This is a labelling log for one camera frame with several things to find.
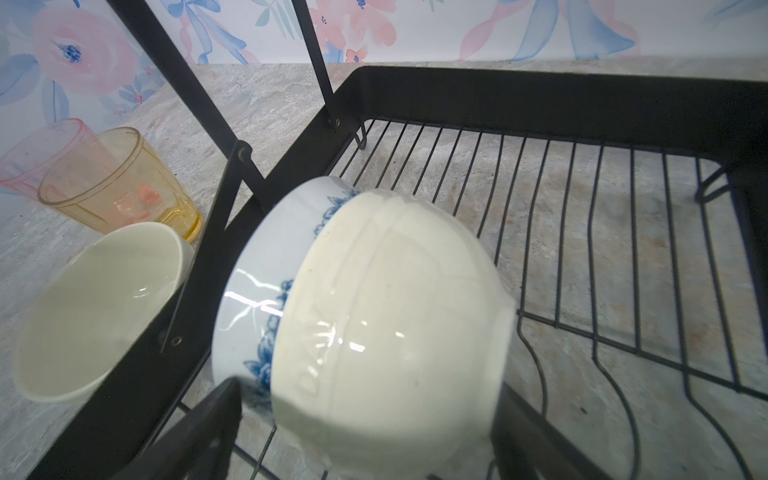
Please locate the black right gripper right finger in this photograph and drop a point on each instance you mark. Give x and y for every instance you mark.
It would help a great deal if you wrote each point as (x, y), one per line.
(527, 446)

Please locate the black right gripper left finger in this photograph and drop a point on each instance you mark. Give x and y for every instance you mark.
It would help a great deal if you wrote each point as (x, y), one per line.
(197, 447)

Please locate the cream ribbed bowl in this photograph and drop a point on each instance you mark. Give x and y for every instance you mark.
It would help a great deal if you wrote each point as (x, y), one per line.
(95, 309)
(391, 350)

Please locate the blue floral bowl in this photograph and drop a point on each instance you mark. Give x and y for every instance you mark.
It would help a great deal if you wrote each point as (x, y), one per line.
(257, 290)

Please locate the yellow glass cup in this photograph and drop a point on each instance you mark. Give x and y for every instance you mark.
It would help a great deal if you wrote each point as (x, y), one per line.
(117, 179)

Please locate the pink glass cup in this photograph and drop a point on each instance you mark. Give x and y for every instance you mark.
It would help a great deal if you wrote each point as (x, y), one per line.
(25, 166)

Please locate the black wire dish rack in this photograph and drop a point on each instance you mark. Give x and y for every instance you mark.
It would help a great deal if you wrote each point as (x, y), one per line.
(627, 213)

